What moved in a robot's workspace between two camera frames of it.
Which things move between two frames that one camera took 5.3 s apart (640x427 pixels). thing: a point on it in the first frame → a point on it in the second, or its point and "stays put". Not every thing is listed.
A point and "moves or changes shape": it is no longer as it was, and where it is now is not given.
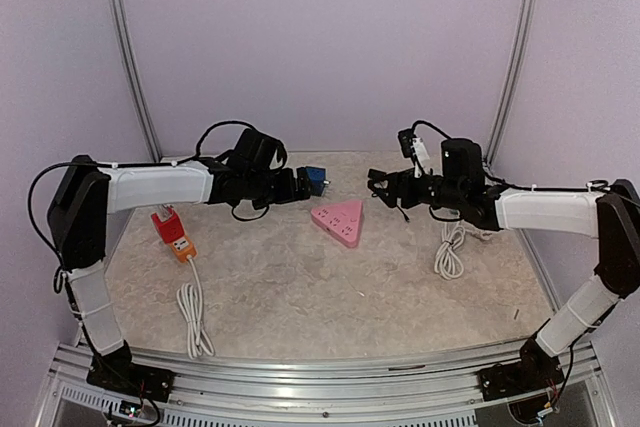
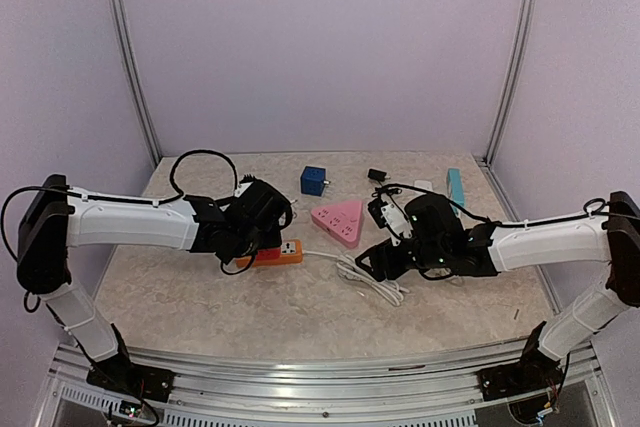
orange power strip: x=183 y=248 → x=291 y=251
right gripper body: x=411 y=198 → x=396 y=268
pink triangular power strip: x=342 y=221 stays put
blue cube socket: x=316 y=177 stays put
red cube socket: x=170 y=229 moves or changes shape
